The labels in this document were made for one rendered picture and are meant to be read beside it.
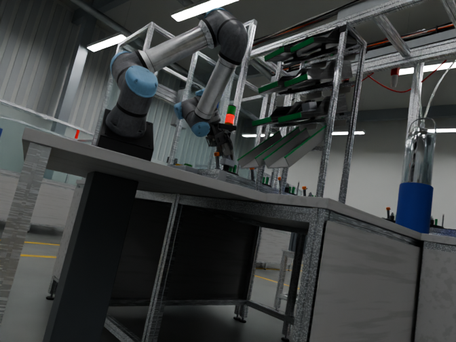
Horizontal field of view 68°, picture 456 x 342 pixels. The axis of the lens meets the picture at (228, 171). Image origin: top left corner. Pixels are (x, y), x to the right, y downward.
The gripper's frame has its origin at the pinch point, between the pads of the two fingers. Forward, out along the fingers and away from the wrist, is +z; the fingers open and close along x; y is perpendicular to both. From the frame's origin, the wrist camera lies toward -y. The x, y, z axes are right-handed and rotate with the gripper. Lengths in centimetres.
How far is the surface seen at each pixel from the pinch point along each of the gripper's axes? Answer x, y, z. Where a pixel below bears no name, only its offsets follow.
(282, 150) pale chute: 36.5, 2.0, -3.1
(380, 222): 75, 9, 22
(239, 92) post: -17.6, -38.0, -25.0
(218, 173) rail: 16.9, 22.4, -1.9
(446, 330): 87, 0, 73
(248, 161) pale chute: 21.0, 7.8, -0.6
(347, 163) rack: 53, -16, 11
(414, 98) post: 44, -127, 15
